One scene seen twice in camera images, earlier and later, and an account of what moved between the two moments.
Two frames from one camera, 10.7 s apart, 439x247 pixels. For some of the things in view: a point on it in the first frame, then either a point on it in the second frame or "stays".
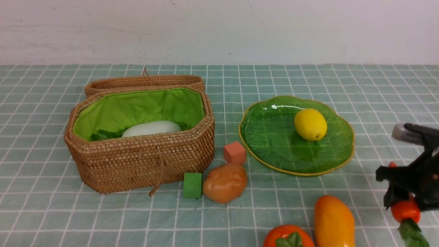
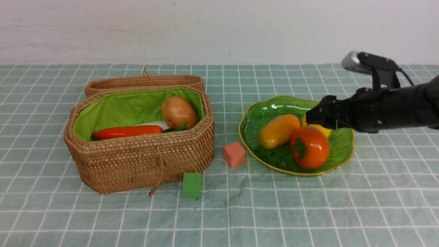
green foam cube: (192, 185) stays
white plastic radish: (152, 128) stays
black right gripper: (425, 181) to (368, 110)
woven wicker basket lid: (113, 81) stays
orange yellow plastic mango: (334, 223) to (278, 132)
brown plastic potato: (224, 183) to (178, 113)
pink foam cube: (234, 152) stays
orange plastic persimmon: (285, 230) to (310, 147)
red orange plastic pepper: (408, 212) to (105, 133)
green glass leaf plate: (267, 131) stays
